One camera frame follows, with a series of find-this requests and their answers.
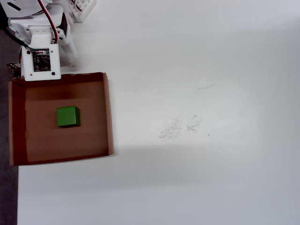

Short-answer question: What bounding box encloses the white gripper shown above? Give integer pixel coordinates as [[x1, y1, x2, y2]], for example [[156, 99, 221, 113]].
[[8, 13, 79, 68]]

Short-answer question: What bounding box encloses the green cube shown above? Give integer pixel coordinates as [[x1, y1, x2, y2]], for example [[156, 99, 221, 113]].
[[56, 105, 82, 128]]

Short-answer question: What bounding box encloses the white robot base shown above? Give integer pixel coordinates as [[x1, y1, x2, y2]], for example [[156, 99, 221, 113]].
[[69, 0, 97, 23]]

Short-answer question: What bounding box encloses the brown cardboard box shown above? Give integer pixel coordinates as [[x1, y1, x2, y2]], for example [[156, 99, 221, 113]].
[[8, 72, 115, 166]]

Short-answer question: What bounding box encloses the small circuit board with connectors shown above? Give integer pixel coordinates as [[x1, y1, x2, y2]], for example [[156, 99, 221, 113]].
[[6, 62, 22, 79]]

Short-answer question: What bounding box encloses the red black servo wire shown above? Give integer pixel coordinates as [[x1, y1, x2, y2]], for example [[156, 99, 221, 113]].
[[37, 0, 59, 44]]

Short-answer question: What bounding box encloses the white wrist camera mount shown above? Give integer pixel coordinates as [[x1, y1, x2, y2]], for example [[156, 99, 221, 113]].
[[20, 27, 62, 82]]

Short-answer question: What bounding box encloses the thick black hose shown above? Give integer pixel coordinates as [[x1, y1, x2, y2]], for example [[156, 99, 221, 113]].
[[0, 8, 9, 30]]

